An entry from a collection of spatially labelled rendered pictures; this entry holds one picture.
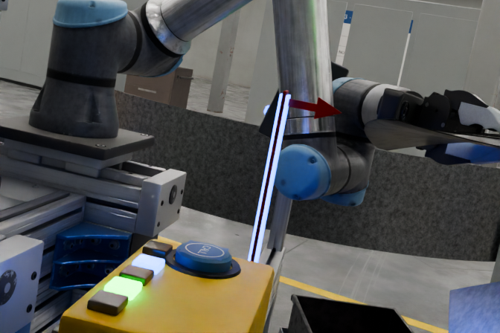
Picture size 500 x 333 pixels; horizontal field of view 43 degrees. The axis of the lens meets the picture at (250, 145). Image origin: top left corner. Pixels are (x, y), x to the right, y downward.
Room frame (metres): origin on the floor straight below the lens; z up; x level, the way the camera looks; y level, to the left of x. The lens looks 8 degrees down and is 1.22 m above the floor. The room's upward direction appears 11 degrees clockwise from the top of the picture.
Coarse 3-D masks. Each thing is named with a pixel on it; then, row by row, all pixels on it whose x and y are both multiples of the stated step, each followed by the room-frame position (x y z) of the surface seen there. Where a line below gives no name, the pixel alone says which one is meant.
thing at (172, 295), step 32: (96, 288) 0.36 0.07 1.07; (160, 288) 0.38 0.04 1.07; (192, 288) 0.39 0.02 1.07; (224, 288) 0.40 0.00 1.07; (256, 288) 0.41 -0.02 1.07; (64, 320) 0.32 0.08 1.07; (96, 320) 0.32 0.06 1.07; (128, 320) 0.32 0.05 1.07; (160, 320) 0.33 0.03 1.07; (192, 320) 0.34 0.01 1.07; (224, 320) 0.35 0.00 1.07; (256, 320) 0.37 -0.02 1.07
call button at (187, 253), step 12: (192, 240) 0.45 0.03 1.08; (180, 252) 0.43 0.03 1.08; (192, 252) 0.43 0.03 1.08; (204, 252) 0.43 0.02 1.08; (216, 252) 0.44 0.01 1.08; (228, 252) 0.44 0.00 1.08; (180, 264) 0.42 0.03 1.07; (192, 264) 0.42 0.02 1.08; (204, 264) 0.42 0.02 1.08; (216, 264) 0.42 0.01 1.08; (228, 264) 0.43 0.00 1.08
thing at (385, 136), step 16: (368, 128) 0.67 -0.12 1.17; (384, 128) 0.64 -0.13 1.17; (400, 128) 0.61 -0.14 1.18; (416, 128) 0.58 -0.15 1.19; (384, 144) 0.76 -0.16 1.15; (400, 144) 0.76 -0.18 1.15; (416, 144) 0.76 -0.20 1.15; (432, 144) 0.76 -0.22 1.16; (480, 144) 0.59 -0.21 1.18; (496, 144) 0.59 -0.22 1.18
